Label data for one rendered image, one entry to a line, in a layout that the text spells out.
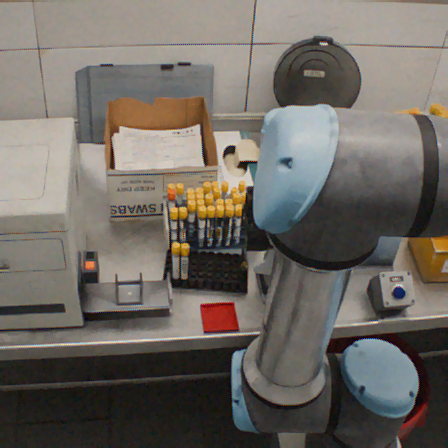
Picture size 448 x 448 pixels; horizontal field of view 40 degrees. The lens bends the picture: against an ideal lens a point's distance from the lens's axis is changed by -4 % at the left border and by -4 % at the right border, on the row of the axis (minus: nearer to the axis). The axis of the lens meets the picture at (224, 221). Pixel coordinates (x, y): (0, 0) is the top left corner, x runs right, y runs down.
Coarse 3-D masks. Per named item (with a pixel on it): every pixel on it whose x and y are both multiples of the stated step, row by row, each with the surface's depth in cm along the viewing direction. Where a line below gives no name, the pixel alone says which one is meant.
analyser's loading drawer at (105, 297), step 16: (80, 288) 119; (96, 288) 120; (112, 288) 120; (128, 288) 120; (144, 288) 121; (160, 288) 121; (96, 304) 117; (112, 304) 117; (128, 304) 117; (144, 304) 118; (160, 304) 118
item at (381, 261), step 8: (384, 240) 128; (392, 240) 128; (400, 240) 128; (376, 248) 130; (384, 248) 130; (392, 248) 130; (376, 256) 131; (384, 256) 131; (392, 256) 132; (368, 264) 133; (376, 264) 133; (384, 264) 133; (392, 264) 133; (360, 272) 132; (368, 272) 132; (376, 272) 132; (384, 272) 133
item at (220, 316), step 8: (200, 304) 123; (208, 304) 123; (216, 304) 123; (224, 304) 123; (232, 304) 123; (200, 312) 122; (208, 312) 122; (216, 312) 122; (224, 312) 122; (232, 312) 122; (208, 320) 121; (216, 320) 121; (224, 320) 121; (232, 320) 121; (208, 328) 119; (216, 328) 119; (224, 328) 119; (232, 328) 119
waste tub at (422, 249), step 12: (408, 240) 140; (420, 240) 133; (432, 240) 127; (444, 240) 141; (420, 252) 133; (432, 252) 127; (444, 252) 125; (420, 264) 133; (432, 264) 127; (444, 264) 128; (432, 276) 130; (444, 276) 130
